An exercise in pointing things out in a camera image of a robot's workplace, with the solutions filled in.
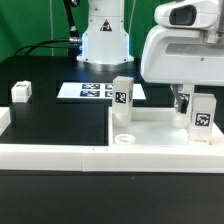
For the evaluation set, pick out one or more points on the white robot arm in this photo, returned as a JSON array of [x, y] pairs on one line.
[[105, 43]]

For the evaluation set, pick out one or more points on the white base tag plate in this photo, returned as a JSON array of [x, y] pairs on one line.
[[75, 90]]

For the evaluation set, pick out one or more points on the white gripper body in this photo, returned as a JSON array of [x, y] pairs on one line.
[[187, 44]]

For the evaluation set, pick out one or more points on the white square table top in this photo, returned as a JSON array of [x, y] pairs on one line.
[[148, 126]]

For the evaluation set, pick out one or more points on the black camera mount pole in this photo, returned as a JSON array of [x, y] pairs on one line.
[[74, 39]]

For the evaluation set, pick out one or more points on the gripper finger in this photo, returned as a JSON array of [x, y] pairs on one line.
[[180, 103]]

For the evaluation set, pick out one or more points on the white U-shaped obstacle fence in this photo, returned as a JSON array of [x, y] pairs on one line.
[[193, 158]]

